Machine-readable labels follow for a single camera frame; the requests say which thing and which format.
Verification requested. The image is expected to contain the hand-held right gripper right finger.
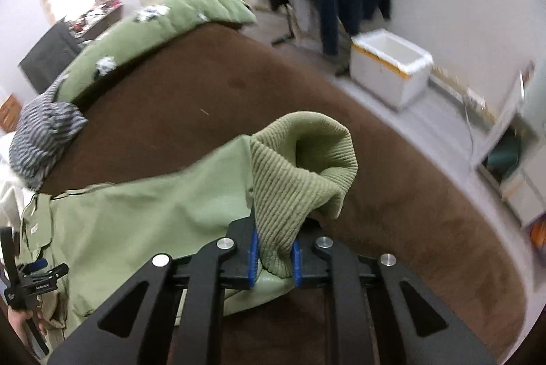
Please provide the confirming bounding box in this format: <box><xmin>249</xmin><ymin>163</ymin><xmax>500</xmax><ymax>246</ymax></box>
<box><xmin>292</xmin><ymin>220</ymin><xmax>498</xmax><ymax>365</ymax></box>

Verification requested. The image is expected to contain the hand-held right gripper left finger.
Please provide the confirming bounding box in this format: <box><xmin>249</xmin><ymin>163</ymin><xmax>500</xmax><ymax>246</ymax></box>
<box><xmin>47</xmin><ymin>216</ymin><xmax>260</xmax><ymax>365</ymax></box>

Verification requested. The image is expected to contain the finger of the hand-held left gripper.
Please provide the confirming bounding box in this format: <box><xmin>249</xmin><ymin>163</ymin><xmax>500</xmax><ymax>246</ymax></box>
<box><xmin>21</xmin><ymin>259</ymin><xmax>70</xmax><ymax>284</ymax></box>

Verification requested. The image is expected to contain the green jacket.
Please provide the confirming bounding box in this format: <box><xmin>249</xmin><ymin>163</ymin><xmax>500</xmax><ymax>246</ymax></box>
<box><xmin>19</xmin><ymin>112</ymin><xmax>359</xmax><ymax>342</ymax></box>

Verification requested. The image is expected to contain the metal clothes rack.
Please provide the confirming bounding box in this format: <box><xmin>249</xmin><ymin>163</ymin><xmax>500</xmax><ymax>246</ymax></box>
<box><xmin>271</xmin><ymin>2</ymin><xmax>299</xmax><ymax>47</ymax></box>

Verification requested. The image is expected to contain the person's left hand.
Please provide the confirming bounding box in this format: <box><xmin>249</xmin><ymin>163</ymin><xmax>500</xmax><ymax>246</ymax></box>
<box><xmin>8</xmin><ymin>305</ymin><xmax>44</xmax><ymax>349</ymax></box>

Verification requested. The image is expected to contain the white cloth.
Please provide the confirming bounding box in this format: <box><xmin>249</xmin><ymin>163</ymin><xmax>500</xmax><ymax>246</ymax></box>
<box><xmin>0</xmin><ymin>130</ymin><xmax>38</xmax><ymax>263</ymax></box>

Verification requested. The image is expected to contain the grey striped cloth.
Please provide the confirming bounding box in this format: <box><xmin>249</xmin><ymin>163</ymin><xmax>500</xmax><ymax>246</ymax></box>
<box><xmin>9</xmin><ymin>75</ymin><xmax>90</xmax><ymax>191</ymax></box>

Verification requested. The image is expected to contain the wooden furniture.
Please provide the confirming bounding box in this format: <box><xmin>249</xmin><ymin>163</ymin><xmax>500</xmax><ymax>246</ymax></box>
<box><xmin>0</xmin><ymin>92</ymin><xmax>24</xmax><ymax>133</ymax></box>

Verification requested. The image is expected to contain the brown bed cover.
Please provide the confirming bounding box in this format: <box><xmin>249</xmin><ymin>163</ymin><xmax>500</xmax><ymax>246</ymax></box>
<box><xmin>36</xmin><ymin>21</ymin><xmax>527</xmax><ymax>365</ymax></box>

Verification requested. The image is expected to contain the white foam box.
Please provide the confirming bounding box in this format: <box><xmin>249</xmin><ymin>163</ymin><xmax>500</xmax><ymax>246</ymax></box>
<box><xmin>350</xmin><ymin>28</ymin><xmax>433</xmax><ymax>110</ymax></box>

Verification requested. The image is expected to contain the white cabinet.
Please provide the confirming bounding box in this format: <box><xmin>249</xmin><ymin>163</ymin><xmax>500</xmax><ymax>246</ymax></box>
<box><xmin>473</xmin><ymin>62</ymin><xmax>546</xmax><ymax>227</ymax></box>

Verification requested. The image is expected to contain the white power strip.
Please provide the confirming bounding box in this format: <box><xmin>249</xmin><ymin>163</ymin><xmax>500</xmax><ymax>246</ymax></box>
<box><xmin>465</xmin><ymin>88</ymin><xmax>487</xmax><ymax>112</ymax></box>

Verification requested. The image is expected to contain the green floral pillow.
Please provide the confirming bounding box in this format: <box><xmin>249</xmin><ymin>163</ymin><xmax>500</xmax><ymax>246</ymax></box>
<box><xmin>55</xmin><ymin>0</ymin><xmax>259</xmax><ymax>112</ymax></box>

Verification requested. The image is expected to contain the cluttered wooden desk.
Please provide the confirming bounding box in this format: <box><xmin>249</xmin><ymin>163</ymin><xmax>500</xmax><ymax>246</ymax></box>
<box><xmin>68</xmin><ymin>0</ymin><xmax>126</xmax><ymax>44</ymax></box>

